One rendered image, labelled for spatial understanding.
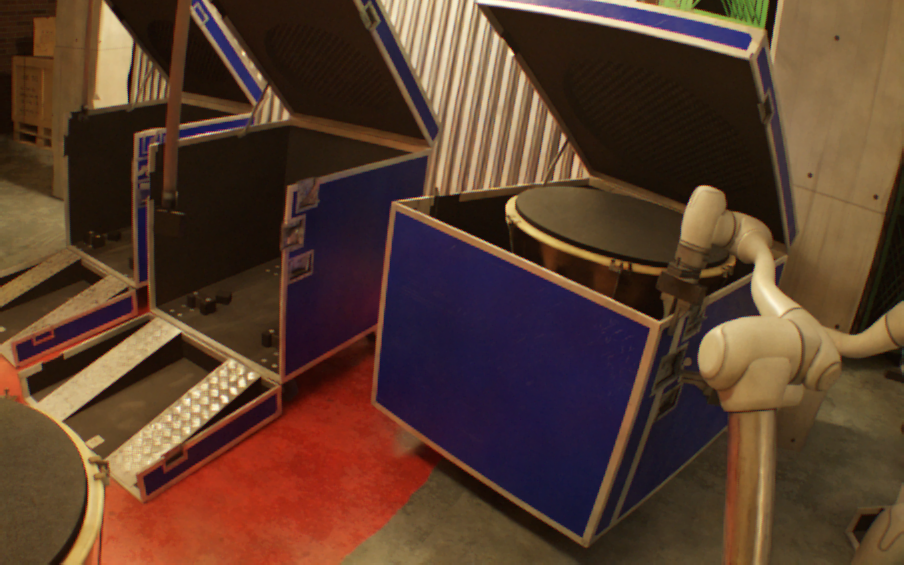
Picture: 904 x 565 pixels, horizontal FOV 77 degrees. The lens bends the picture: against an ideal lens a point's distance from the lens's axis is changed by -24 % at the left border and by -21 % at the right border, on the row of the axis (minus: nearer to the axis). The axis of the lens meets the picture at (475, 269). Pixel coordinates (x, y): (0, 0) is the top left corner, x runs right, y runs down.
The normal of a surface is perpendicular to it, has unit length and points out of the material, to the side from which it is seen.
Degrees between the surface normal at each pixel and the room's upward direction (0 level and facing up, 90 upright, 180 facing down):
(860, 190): 90
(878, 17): 90
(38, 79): 90
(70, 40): 90
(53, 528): 0
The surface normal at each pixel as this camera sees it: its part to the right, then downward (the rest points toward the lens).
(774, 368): 0.27, -0.10
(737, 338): -0.15, -0.55
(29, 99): -0.33, 0.29
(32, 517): 0.15, -0.92
